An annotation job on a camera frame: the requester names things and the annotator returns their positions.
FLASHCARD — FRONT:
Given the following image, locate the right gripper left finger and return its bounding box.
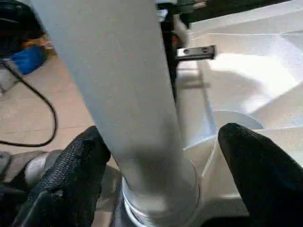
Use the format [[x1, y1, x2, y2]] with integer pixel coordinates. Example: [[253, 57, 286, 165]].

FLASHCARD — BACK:
[[11, 125, 112, 227]]

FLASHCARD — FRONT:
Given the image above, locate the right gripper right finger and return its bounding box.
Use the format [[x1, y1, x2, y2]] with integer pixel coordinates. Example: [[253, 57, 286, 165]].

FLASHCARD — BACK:
[[217, 122, 303, 227]]

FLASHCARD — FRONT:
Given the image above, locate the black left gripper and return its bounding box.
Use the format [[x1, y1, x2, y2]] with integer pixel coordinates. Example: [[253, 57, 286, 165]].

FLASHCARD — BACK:
[[160, 7, 217, 103]]

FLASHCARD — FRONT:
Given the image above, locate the white plastic table top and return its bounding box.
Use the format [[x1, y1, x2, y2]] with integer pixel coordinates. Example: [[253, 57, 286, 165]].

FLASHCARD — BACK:
[[113, 0, 303, 227]]

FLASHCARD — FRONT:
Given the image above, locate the white plastic table leg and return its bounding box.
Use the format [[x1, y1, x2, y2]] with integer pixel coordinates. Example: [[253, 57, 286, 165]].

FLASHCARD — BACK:
[[30, 0, 201, 223]]

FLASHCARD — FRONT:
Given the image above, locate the blue box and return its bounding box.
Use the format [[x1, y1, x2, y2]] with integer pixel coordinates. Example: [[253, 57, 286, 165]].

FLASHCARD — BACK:
[[10, 45, 47, 76]]

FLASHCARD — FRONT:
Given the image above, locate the thick black floor cable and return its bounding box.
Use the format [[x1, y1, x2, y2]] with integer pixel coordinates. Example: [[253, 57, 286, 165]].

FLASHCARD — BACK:
[[0, 58, 59, 146]]

